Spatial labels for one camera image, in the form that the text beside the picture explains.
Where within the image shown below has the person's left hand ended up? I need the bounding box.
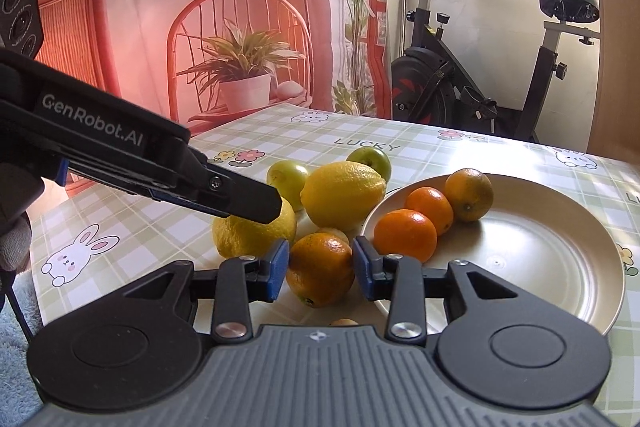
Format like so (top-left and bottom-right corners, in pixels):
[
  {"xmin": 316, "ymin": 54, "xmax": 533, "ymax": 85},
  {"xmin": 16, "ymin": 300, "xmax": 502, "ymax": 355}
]
[{"xmin": 0, "ymin": 159, "xmax": 43, "ymax": 274}]

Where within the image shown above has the blue fluffy rug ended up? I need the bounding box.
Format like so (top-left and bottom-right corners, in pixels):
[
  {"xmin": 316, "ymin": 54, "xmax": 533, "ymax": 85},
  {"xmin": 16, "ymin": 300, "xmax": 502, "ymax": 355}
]
[{"xmin": 0, "ymin": 274, "xmax": 48, "ymax": 427}]

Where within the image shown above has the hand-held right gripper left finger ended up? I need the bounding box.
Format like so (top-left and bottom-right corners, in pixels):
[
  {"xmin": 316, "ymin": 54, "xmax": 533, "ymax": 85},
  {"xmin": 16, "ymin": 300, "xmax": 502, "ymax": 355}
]
[{"xmin": 120, "ymin": 238, "xmax": 292, "ymax": 342}]

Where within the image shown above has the yellowish speckled orange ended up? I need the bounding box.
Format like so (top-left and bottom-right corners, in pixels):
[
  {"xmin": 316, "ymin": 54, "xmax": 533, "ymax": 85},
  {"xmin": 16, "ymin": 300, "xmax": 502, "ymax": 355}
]
[{"xmin": 444, "ymin": 168, "xmax": 494, "ymax": 223}]

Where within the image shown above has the round beige plate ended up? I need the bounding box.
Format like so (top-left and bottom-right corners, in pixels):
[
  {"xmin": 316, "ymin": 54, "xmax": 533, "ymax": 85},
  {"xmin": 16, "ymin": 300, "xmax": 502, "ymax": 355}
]
[{"xmin": 359, "ymin": 172, "xmax": 627, "ymax": 337}]

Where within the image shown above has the black exercise bike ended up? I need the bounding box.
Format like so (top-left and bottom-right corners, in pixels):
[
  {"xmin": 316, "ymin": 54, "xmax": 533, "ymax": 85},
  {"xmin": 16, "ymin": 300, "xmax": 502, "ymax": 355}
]
[{"xmin": 382, "ymin": 0, "xmax": 601, "ymax": 142}]

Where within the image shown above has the small orange mandarin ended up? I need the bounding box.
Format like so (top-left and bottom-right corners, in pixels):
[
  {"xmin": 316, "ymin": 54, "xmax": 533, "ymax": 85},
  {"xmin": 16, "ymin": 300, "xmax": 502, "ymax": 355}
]
[
  {"xmin": 404, "ymin": 186, "xmax": 454, "ymax": 235},
  {"xmin": 373, "ymin": 209, "xmax": 438, "ymax": 263}
]

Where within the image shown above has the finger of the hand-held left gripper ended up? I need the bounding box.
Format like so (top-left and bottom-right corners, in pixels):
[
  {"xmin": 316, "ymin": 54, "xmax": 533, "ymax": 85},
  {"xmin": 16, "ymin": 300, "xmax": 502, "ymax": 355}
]
[
  {"xmin": 147, "ymin": 186, "xmax": 228, "ymax": 217},
  {"xmin": 200, "ymin": 159, "xmax": 283, "ymax": 224}
]

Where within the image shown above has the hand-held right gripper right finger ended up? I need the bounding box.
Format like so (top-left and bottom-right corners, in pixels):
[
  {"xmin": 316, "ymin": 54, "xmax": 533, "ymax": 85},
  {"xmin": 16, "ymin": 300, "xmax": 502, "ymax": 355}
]
[{"xmin": 351, "ymin": 235, "xmax": 521, "ymax": 342}]

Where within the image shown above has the large orange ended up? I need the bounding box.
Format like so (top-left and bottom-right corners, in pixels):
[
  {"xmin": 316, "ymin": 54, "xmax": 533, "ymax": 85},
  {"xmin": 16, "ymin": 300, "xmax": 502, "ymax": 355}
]
[{"xmin": 286, "ymin": 233, "xmax": 356, "ymax": 309}]

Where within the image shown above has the wooden cabinet panel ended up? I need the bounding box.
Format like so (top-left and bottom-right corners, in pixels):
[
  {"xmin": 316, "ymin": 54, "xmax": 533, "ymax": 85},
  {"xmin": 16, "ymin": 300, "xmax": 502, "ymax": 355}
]
[{"xmin": 582, "ymin": 0, "xmax": 640, "ymax": 158}]

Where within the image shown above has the yellow lemon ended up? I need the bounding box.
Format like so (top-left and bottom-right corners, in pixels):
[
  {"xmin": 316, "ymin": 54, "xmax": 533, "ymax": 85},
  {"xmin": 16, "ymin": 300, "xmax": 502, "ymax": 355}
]
[
  {"xmin": 300, "ymin": 161, "xmax": 388, "ymax": 233},
  {"xmin": 212, "ymin": 197, "xmax": 298, "ymax": 259}
]

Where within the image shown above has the yellowish green round plum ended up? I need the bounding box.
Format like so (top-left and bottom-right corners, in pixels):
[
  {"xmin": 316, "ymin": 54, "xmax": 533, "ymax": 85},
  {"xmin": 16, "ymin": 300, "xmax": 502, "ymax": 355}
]
[{"xmin": 266, "ymin": 159, "xmax": 312, "ymax": 212}]

